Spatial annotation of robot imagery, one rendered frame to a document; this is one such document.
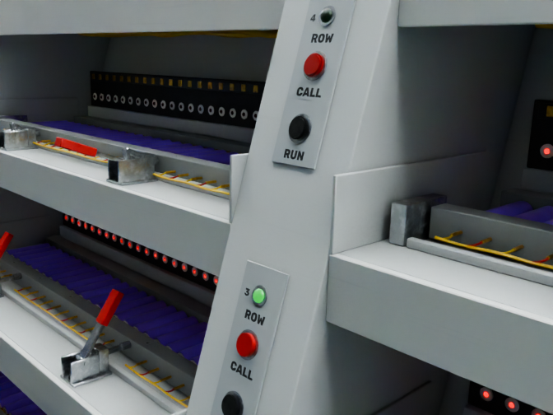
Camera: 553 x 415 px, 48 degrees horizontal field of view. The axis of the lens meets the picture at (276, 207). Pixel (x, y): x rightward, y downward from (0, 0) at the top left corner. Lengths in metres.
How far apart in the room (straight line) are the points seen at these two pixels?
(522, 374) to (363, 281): 0.10
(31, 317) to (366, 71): 0.53
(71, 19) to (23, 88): 0.28
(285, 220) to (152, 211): 0.16
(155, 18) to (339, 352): 0.35
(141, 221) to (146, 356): 0.15
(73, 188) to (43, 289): 0.20
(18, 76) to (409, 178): 0.70
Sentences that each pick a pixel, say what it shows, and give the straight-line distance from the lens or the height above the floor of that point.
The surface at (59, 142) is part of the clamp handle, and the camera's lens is 0.57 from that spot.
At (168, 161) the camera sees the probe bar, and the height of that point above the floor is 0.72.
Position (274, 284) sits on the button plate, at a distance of 0.42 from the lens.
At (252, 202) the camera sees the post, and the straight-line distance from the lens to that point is 0.44.
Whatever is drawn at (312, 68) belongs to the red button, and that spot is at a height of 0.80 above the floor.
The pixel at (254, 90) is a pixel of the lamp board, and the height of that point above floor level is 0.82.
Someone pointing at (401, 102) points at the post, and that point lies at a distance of 0.43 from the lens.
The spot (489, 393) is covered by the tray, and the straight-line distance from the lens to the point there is 0.53.
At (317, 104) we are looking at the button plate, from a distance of 0.42.
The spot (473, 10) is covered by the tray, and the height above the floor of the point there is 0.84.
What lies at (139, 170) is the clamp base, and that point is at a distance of 0.61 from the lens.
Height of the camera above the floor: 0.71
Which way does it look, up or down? 1 degrees down
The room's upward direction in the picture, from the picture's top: 14 degrees clockwise
